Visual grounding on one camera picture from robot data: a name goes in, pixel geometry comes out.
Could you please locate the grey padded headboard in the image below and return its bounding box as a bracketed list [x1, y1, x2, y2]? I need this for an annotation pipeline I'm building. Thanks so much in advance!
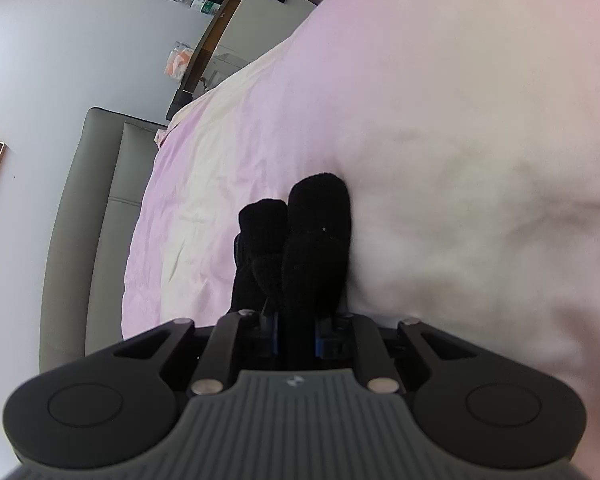
[40, 106, 169, 374]

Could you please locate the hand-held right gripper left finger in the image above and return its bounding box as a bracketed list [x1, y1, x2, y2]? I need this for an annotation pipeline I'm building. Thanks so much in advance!
[112, 309, 281, 397]

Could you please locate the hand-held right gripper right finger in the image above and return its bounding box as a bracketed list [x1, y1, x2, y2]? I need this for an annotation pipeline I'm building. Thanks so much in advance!
[314, 312, 482, 394]

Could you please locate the clear plastic bag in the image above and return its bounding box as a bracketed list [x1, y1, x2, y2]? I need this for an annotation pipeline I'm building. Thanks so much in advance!
[162, 40, 195, 82]

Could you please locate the pink bed sheet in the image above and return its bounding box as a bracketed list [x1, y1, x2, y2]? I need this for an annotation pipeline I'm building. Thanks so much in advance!
[121, 35, 351, 341]

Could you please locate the wooden desk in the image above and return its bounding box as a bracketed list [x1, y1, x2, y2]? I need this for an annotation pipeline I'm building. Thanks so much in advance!
[166, 0, 322, 122]

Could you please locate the clear plastic bottle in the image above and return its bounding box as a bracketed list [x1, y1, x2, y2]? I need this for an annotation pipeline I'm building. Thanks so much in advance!
[172, 0, 220, 17]

